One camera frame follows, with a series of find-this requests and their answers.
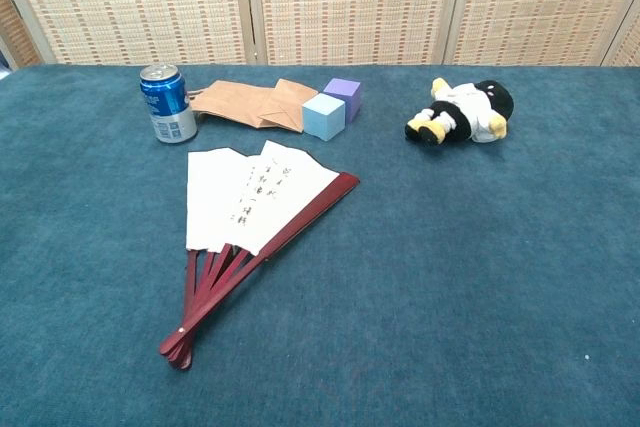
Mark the red ribbed paper folding fan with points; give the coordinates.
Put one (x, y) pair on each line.
(225, 197)

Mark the light blue foam cube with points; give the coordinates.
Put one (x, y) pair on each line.
(322, 117)

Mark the purple foam cube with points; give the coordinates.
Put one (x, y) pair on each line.
(345, 89)

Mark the brown paper bag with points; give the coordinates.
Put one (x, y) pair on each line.
(235, 99)

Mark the blue table cloth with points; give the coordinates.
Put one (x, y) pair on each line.
(450, 272)

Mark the black white plush doll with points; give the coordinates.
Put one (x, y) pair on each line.
(470, 107)

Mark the blue soda can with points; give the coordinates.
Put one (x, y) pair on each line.
(167, 102)

